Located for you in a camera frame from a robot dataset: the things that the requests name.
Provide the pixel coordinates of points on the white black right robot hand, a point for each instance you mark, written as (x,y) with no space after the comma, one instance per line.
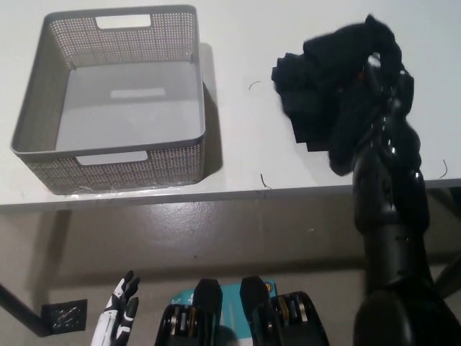
(394,95)

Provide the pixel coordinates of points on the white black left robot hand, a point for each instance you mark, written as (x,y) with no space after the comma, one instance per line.
(115,317)

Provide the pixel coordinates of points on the black t-shirt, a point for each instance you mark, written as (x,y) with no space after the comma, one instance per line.
(324,90)

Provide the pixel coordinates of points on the black floor foot plate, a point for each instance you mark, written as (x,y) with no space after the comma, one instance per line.
(65,315)

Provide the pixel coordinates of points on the black robot body block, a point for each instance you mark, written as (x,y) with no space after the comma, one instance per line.
(185,317)
(288,317)

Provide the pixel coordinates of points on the black table leg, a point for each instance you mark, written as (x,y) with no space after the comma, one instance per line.
(19,306)

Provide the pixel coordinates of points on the clear tape strip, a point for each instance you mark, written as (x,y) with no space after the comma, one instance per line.
(97,189)

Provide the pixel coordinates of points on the grey perforated plastic basket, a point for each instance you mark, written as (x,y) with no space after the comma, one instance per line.
(50,108)

